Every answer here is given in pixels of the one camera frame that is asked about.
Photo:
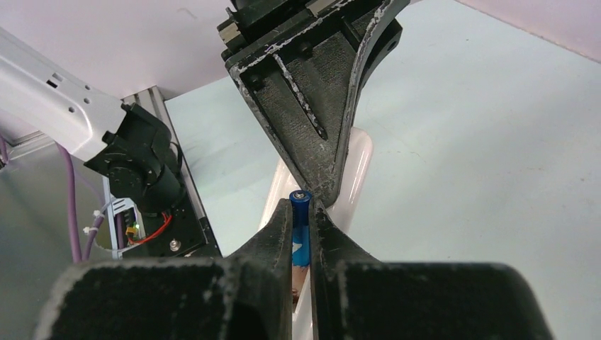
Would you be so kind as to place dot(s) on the blue AAA battery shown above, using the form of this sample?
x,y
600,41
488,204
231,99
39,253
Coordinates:
x,y
300,202

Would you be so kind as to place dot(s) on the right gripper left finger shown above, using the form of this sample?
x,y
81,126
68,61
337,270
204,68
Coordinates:
x,y
246,295

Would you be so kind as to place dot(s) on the white AC remote control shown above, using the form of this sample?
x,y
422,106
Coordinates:
x,y
341,213

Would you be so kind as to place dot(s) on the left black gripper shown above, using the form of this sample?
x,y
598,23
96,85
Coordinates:
x,y
301,66

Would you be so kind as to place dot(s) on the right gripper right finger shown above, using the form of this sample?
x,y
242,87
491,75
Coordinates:
x,y
356,296

